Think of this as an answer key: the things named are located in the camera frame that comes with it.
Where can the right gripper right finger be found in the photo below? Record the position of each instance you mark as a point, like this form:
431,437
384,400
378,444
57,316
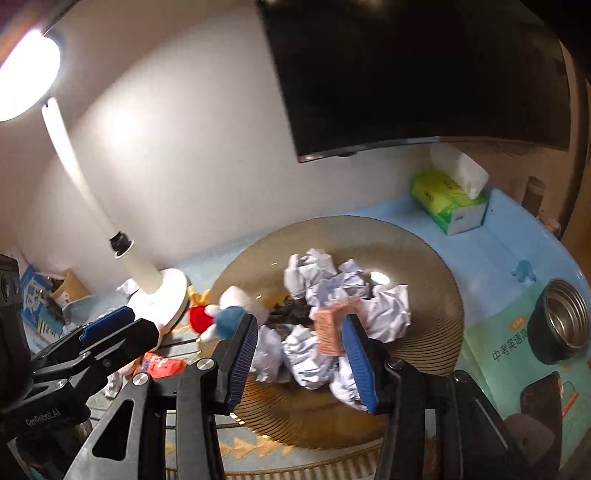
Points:
473,439

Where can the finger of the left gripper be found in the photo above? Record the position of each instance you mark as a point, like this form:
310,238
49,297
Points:
105,325
68,371

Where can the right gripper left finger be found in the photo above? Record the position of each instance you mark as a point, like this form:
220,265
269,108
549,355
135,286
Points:
129,440

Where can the red snack bag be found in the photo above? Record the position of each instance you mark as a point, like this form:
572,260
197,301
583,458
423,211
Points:
160,367

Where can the white blue plush toy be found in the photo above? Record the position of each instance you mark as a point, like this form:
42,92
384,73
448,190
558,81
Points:
216,321

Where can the lined paper ball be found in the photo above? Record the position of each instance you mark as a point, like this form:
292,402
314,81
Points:
310,368

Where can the pink capybara notebook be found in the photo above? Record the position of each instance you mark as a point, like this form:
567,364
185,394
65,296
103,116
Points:
328,324

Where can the large paper ball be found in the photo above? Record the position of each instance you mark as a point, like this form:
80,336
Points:
387,313

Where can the tan pen holder box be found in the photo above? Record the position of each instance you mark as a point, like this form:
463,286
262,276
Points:
69,289

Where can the crumpled paper basket front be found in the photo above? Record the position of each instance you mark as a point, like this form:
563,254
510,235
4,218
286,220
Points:
268,357

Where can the crumpled paper at mat corner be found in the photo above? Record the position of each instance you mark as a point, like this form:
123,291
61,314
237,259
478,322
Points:
127,288

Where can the patterned blue woven mat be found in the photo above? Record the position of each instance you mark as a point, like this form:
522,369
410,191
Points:
258,456

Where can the green english textbook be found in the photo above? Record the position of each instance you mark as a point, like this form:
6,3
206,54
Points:
499,357

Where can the brown woven basket tray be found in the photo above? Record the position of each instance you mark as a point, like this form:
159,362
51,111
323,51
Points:
432,343

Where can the black phone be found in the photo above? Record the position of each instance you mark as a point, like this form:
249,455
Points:
537,429

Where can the steel thermos cup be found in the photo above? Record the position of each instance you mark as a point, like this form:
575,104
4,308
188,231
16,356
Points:
559,326

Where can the green tissue box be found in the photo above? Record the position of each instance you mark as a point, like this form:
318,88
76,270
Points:
451,190

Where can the black monitor screen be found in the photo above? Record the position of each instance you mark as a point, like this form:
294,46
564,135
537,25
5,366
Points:
360,75

